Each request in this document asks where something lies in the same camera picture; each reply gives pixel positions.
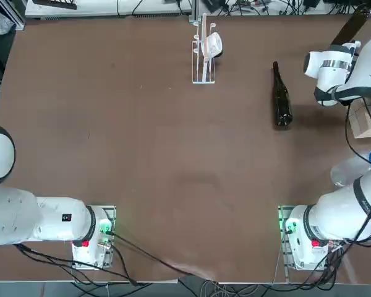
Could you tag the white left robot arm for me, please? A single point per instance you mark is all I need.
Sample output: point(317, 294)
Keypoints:
point(18, 216)

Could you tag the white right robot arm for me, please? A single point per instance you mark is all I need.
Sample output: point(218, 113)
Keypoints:
point(327, 222)

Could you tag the dark glass bottle lying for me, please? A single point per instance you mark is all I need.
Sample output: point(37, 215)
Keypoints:
point(283, 105)

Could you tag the clear plastic bottle blue cap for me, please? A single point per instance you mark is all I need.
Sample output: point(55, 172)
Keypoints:
point(343, 173)

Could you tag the white cup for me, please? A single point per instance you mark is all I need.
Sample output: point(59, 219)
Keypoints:
point(214, 43)

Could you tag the long white bench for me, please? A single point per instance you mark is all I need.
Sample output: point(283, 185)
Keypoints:
point(96, 7)

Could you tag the light wooden block base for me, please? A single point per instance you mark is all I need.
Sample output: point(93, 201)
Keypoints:
point(357, 123)

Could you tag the black ribbed bar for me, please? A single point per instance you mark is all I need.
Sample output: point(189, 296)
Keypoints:
point(58, 3)

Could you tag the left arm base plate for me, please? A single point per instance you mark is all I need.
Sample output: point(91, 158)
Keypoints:
point(109, 213)

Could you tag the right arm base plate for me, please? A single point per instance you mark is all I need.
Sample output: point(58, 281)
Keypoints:
point(283, 216)

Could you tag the aluminium post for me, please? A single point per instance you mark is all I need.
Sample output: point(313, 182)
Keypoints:
point(194, 9)

